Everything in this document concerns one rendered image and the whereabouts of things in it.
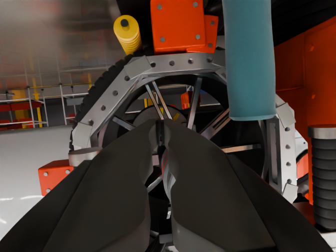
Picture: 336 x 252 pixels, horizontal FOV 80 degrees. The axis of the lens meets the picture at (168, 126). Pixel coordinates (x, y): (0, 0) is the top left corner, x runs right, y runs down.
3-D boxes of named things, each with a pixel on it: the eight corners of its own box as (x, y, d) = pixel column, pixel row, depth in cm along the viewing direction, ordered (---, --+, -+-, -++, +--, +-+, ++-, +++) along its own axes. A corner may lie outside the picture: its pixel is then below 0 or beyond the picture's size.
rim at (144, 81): (260, 118, 82) (151, 55, 77) (301, 122, 59) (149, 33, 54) (199, 224, 84) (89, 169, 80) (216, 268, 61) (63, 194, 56)
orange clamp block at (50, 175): (86, 156, 55) (52, 160, 55) (75, 164, 47) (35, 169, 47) (89, 181, 56) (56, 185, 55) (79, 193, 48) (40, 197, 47)
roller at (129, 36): (127, 49, 73) (129, 65, 73) (109, 9, 43) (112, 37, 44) (143, 48, 73) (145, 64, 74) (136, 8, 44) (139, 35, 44)
